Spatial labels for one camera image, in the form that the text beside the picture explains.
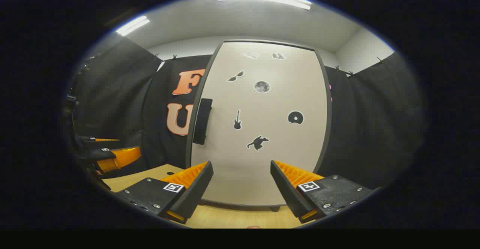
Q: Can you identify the black cabinet door handle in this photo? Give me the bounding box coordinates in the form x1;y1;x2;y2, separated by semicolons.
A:
193;98;213;145

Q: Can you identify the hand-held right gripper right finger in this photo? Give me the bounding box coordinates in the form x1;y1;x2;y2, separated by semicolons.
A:
270;160;375;224

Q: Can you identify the white cabinet door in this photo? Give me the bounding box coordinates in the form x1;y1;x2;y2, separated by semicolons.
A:
190;41;328;206

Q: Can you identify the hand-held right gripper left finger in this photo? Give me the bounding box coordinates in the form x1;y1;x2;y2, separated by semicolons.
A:
114;160;214;225

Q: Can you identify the black backdrop cloth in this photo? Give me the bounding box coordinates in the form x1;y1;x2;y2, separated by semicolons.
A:
69;39;426;189

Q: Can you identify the dark grey cabinet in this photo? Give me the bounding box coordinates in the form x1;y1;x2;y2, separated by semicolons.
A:
186;39;333;212

